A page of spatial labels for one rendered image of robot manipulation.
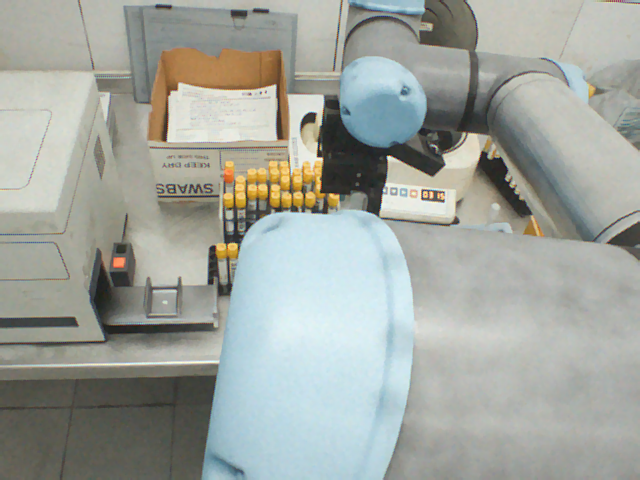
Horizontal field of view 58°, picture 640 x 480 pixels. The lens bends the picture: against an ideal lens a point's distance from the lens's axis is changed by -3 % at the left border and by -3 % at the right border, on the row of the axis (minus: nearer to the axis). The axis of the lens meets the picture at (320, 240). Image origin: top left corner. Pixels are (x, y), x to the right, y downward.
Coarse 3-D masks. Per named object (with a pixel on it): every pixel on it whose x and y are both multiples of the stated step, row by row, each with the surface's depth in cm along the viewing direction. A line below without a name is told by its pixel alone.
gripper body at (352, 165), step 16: (336, 96) 69; (336, 112) 67; (320, 128) 74; (336, 128) 70; (320, 144) 76; (336, 144) 70; (352, 144) 71; (336, 160) 70; (352, 160) 71; (368, 160) 71; (384, 160) 71; (336, 176) 75; (352, 176) 73; (368, 176) 72; (384, 176) 72; (320, 192) 74; (336, 192) 74
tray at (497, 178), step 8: (480, 160) 122; (496, 160) 120; (488, 168) 120; (496, 168) 119; (504, 168) 120; (488, 176) 120; (496, 176) 118; (504, 176) 117; (496, 184) 118; (504, 184) 116; (504, 192) 117; (512, 192) 114; (512, 200) 115; (520, 200) 113; (520, 208) 113; (528, 208) 112; (520, 216) 113
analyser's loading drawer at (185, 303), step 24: (96, 288) 90; (120, 288) 90; (144, 288) 91; (168, 288) 91; (192, 288) 91; (216, 288) 89; (120, 312) 88; (144, 312) 88; (168, 312) 88; (192, 312) 89; (216, 312) 87
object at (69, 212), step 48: (0, 96) 78; (48, 96) 79; (96, 96) 84; (0, 144) 72; (48, 144) 72; (96, 144) 84; (0, 192) 67; (48, 192) 67; (96, 192) 84; (0, 240) 69; (48, 240) 70; (96, 240) 84; (0, 288) 76; (48, 288) 77; (0, 336) 85; (48, 336) 86; (96, 336) 87
